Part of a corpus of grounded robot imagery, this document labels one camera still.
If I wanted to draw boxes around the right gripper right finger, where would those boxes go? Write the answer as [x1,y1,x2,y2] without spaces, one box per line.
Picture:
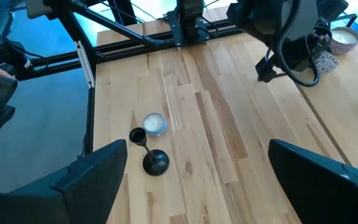
[267,138,358,224]

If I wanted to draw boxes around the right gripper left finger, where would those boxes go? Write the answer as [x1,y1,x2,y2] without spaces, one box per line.
[0,139,128,224]

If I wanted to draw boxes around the purple floral candle tin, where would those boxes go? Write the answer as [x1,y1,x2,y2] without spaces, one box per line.
[328,26,358,56]

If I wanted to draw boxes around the black suction cup mount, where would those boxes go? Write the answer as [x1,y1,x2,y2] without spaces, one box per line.
[128,126,170,177]

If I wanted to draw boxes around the blue patterned candle tin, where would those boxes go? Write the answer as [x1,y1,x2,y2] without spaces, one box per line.
[142,112,168,138]

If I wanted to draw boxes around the wooden riser shelf black legs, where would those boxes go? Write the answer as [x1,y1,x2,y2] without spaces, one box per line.
[295,12,358,174]

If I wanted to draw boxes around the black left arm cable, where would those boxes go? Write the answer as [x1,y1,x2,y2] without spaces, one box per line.
[274,0,321,88]

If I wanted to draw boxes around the white bracket plate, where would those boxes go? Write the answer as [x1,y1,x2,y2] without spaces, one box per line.
[74,40,96,89]

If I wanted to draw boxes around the black aluminium table frame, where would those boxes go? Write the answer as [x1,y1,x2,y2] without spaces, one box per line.
[26,0,246,157]

